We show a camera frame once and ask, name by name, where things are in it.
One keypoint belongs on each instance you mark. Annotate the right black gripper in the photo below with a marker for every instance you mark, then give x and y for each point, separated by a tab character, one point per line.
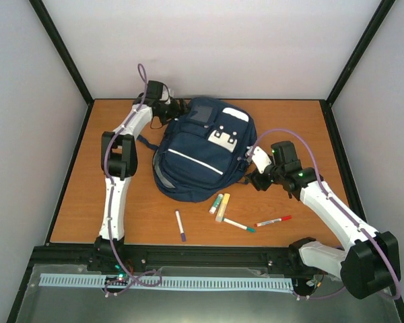
258	181

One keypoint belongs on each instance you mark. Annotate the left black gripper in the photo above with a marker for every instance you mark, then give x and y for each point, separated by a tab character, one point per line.
176	113

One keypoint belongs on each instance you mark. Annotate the navy blue backpack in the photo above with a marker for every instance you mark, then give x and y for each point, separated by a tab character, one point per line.
203	151

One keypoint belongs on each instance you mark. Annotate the purple cap marker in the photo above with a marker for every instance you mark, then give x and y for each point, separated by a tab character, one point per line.
180	226

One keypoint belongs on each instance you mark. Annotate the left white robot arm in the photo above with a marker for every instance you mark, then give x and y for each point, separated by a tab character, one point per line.
119	159

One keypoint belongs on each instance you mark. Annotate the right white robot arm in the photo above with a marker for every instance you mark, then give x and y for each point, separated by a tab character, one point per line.
367	261

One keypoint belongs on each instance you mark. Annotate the red cap marker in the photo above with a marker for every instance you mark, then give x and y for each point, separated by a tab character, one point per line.
272	221

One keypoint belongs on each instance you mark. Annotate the green white glue stick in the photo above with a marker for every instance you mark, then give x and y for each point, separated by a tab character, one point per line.
216	203

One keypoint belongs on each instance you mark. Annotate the teal cap marker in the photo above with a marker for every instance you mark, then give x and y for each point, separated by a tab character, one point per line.
239	225

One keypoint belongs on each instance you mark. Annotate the yellow highlighter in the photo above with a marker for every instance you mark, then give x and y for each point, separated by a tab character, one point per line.
222	208

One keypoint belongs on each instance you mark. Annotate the small circuit board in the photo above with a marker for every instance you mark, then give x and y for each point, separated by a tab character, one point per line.
124	273

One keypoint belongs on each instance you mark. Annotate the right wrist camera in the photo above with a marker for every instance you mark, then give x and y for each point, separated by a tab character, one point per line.
259	158

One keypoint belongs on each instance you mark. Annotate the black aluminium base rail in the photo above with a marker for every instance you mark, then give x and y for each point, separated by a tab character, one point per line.
140	258

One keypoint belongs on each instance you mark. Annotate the left black frame post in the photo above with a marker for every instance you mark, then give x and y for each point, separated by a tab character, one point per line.
54	35

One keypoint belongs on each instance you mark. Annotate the black frame post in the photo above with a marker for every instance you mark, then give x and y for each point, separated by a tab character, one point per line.
362	45
54	35

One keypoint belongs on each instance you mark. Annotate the right black frame post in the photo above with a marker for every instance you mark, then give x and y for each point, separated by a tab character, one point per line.
362	45

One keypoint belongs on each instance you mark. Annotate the light blue cable duct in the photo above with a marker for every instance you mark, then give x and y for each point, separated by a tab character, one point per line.
279	285

